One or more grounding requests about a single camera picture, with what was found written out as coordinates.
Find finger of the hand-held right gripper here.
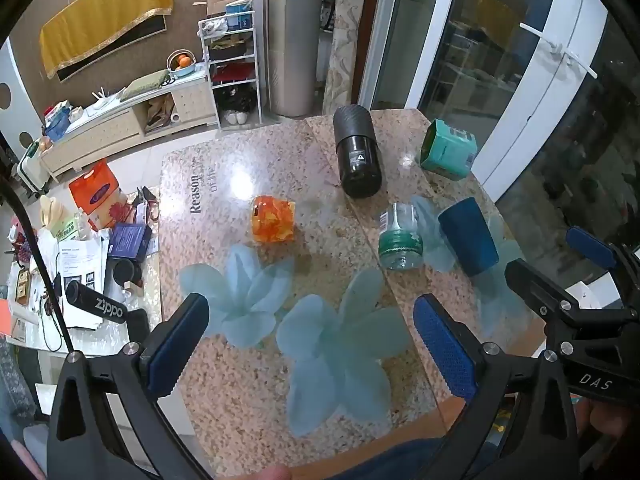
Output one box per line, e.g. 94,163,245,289
566,226,640,281
504,258,626,333

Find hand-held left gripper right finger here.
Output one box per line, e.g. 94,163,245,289
413,294,584,480

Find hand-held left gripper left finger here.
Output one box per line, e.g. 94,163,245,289
47,292,216,480

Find dark blue cup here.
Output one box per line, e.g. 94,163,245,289
438,197,500,278

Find person's right hand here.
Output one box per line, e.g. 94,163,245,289
575,400,635,436

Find black lighter box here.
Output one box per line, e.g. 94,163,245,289
65,280,126,323

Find black mug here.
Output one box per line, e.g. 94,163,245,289
111,258,146,289

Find dark blue flat box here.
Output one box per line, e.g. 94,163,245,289
108,223,153,263

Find clear plastic bottle green label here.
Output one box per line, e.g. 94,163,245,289
378,202,425,271

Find white printed paper sheets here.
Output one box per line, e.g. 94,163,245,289
37,228,121,331

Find red scissors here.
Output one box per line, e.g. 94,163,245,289
134,186,162,222

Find teal carton box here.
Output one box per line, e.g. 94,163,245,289
419,119,478,179

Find orange crumpled wrapper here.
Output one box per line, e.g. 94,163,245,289
250,196,296,246

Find orange tissue pack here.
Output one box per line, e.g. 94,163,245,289
68,159,125,232

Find black cylindrical flask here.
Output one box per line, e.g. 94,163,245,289
333,104,383,199

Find white and green suitcase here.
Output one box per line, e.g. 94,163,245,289
16,141,51,197

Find white low cabinet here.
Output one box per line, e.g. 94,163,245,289
39,69,219,181

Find green cushion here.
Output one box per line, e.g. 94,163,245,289
120,69,170,100

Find bowl of oranges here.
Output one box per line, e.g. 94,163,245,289
166,49,197,79

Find white metal shelf rack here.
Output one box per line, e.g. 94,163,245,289
198,11,264,129

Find black television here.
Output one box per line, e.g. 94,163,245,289
54,12,169,83

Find patterned beige curtain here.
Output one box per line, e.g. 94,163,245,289
322,0,373,117

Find grey standing air conditioner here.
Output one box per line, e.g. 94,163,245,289
266,0,321,117

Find yellow cloth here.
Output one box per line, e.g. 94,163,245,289
39,0,174,81

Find cardboard box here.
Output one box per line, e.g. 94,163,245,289
194,0,254,18

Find black cable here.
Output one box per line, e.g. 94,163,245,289
0,147,76,353

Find white sliding door frame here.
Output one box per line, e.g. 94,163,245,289
357,0,616,206

